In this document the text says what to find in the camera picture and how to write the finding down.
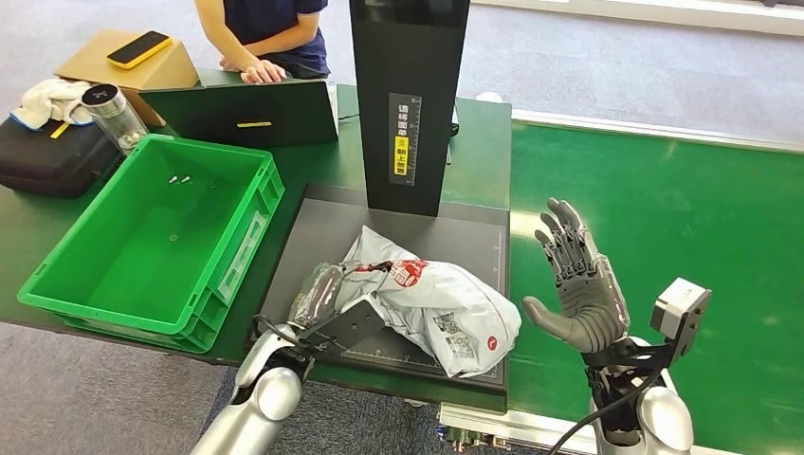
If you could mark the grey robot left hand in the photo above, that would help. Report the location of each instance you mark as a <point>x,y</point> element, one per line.
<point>317,295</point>

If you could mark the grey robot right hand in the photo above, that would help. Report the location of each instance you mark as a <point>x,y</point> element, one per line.
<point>587,301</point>

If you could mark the white plastic mailer package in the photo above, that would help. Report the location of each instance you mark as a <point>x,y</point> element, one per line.
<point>440,301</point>

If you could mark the person's left forearm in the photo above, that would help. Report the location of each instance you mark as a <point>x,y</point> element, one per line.
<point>276,43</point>

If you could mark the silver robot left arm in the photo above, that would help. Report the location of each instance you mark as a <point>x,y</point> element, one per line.
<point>257,402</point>

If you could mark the person's right forearm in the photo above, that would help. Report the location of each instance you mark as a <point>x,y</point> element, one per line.
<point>220,34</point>

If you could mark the green conveyor belt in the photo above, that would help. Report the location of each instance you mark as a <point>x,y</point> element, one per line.
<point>691,207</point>

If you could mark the conveyor motor connector block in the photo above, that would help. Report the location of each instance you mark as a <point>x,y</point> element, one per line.
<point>471,439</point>

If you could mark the brown cardboard box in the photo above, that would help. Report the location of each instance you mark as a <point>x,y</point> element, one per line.
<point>160,72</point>

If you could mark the green plastic crate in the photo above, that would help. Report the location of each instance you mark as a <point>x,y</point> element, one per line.
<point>151,251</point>

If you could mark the ruler label with yellow patch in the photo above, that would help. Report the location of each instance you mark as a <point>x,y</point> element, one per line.
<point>404,138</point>

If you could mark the yellow sticker on laptop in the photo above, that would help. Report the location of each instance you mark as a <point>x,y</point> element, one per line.
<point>254,124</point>

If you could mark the white round knob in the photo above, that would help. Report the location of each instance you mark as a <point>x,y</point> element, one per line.
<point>489,98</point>

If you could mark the person's right hand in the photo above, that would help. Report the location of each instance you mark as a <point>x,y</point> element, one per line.
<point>262,70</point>

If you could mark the black scanner column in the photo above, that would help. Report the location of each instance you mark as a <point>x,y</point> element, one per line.
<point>408,63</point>

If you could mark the glass bottle with black lid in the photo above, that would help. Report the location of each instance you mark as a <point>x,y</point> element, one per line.
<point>118,119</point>

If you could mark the person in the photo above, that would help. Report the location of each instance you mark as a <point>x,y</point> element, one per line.
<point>270,25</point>

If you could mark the white floor ledge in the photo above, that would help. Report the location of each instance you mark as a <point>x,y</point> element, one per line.
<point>628,16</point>

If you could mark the black zip case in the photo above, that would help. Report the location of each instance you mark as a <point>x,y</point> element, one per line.
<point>50,160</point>

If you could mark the yellow cased phone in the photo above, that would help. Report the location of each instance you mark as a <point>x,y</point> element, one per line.
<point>138,49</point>

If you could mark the yellow tag on case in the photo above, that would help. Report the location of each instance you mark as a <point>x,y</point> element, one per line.
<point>60,130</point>

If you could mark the white towel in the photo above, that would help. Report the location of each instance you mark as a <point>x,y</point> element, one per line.
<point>49,100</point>

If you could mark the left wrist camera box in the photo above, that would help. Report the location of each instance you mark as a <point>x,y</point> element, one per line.
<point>352,323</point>

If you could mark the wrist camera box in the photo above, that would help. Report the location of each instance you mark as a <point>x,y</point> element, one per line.
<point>352,323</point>
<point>678,308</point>

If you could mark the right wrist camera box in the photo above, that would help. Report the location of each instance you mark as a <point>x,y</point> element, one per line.
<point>678,308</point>

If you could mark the black scanner base plate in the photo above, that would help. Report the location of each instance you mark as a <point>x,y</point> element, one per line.
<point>465,238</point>

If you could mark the aluminium conveyor side rail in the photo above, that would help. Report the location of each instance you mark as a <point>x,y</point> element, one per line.
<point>502,424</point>
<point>659,130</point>

